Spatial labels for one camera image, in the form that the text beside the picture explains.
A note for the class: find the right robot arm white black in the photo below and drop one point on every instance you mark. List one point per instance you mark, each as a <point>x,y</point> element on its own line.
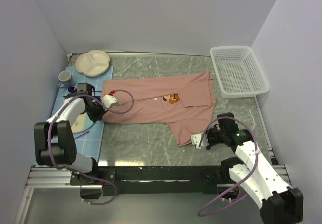
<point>278,201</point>

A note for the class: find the pink printed t shirt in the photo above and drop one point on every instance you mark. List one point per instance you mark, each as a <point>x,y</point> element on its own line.
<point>186,103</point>

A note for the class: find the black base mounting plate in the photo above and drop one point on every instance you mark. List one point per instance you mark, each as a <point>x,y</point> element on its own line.
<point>156,180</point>

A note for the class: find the grey mug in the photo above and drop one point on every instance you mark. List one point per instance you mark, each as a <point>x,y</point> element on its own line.
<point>65,79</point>

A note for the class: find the aluminium frame rail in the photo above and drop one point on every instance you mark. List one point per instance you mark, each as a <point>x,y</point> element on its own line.
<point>47,177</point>

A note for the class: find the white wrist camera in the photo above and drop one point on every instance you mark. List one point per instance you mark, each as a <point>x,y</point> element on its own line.
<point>109,100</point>
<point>198,139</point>

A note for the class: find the purple fork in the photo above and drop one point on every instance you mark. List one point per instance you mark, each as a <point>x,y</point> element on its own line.
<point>82,135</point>

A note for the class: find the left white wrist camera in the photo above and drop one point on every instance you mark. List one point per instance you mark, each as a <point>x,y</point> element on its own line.
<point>109,100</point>

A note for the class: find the blue grid placemat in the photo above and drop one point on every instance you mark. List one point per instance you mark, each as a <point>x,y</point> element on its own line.
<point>90,144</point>

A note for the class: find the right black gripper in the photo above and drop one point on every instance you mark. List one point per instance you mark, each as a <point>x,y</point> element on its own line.
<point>210,144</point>

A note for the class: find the white plastic basket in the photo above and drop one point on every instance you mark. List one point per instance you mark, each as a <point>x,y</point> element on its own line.
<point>238,72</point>

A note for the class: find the cream teal round plate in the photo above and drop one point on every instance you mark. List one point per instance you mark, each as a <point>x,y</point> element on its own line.
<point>82,123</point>

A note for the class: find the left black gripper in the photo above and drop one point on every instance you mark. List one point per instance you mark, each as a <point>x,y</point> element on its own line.
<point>99,116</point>

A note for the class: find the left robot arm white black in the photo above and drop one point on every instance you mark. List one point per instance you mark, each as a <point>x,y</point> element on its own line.
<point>54,140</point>

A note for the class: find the cream divided plate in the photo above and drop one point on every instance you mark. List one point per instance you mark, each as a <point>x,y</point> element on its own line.
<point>93,63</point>

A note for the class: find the purple spoon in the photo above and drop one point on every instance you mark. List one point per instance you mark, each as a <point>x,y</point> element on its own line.
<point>74,90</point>

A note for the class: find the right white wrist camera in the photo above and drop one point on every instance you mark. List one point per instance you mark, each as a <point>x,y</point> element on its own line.
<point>198,139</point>

